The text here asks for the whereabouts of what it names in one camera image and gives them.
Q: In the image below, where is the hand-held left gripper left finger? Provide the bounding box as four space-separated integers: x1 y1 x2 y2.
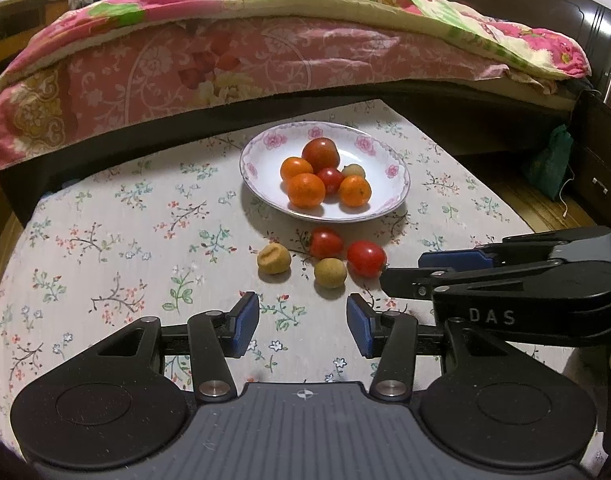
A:
93 291 260 403

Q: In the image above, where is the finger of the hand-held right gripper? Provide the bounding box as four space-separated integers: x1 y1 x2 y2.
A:
418 227 611 270
380 259 563 303

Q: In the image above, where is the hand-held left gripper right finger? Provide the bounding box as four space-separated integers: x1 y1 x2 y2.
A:
346 292 516 402

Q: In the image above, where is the dented yellow longan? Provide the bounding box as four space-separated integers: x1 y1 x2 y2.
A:
257 242 292 276

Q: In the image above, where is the small orange mandarin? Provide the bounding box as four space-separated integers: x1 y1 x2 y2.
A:
338 175 372 208

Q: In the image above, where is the red cherry tomato with stem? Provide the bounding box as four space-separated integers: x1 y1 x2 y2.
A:
315 167 345 196

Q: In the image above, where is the smooth orange mandarin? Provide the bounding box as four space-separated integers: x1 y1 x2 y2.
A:
286 173 327 210

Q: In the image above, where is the white floral rimmed plate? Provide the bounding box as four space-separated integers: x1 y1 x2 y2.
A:
239 121 411 224

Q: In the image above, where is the large red tomato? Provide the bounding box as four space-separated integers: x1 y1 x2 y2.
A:
302 137 341 173

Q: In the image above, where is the wrinkled orange mandarin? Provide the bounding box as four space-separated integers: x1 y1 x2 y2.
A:
280 156 313 182

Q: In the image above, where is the green bag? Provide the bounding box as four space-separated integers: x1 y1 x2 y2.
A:
525 125 572 201

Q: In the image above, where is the dark wooden nightstand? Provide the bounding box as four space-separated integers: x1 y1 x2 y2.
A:
570 90 611 226

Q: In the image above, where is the floral tablecloth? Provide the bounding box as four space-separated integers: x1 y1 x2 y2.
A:
0 100 611 461

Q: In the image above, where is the green pink floral quilt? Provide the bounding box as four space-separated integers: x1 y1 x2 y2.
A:
6 0 591 96

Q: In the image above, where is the pink floral bedsheet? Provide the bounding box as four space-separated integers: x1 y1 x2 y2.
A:
0 10 576 176

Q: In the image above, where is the dark bed frame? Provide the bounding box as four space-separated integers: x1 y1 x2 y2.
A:
0 82 586 226

